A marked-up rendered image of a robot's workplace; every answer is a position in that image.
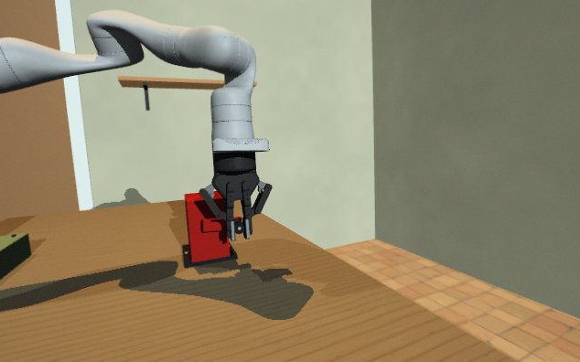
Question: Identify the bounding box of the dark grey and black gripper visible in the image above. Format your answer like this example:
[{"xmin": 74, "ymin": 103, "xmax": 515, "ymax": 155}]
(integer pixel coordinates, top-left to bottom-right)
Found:
[{"xmin": 199, "ymin": 152, "xmax": 273, "ymax": 241}]

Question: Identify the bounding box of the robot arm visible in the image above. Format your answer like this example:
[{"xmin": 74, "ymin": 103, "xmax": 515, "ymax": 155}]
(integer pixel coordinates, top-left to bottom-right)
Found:
[{"xmin": 0, "ymin": 10, "xmax": 269, "ymax": 154}]

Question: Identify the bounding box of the red block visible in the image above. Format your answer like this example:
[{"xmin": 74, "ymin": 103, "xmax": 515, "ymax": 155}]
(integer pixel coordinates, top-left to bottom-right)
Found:
[{"xmin": 182, "ymin": 191, "xmax": 244, "ymax": 268}]

